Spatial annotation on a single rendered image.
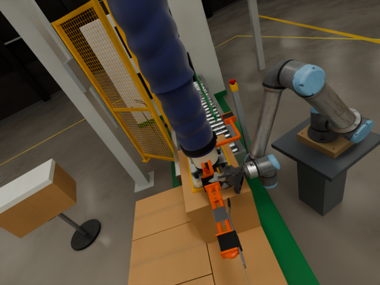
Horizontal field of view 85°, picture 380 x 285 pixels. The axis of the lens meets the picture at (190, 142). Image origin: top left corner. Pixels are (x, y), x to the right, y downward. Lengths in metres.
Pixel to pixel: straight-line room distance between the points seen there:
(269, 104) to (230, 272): 1.02
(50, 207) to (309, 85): 2.40
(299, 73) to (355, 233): 1.57
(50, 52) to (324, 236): 2.83
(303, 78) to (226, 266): 1.15
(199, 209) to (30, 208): 1.77
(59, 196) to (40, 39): 1.44
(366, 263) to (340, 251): 0.16
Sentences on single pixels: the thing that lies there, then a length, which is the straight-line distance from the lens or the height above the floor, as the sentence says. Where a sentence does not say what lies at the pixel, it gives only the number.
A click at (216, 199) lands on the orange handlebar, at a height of 1.09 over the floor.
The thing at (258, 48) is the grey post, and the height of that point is 0.45.
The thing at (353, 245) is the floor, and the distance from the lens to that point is 2.19.
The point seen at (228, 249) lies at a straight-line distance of 0.94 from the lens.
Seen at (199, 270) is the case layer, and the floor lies 0.54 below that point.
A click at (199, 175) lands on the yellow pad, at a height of 0.97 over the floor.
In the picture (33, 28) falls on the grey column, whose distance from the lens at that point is 2.35.
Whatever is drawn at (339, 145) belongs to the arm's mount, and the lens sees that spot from 1.68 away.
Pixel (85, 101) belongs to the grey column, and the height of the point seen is 1.38.
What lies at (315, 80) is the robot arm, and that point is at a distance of 0.99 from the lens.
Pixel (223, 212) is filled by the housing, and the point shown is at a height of 1.09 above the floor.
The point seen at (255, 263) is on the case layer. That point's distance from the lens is 1.51.
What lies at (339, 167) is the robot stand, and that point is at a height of 0.75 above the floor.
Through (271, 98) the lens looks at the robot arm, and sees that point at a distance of 1.12.
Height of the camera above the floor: 1.95
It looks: 36 degrees down
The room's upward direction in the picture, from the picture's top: 25 degrees counter-clockwise
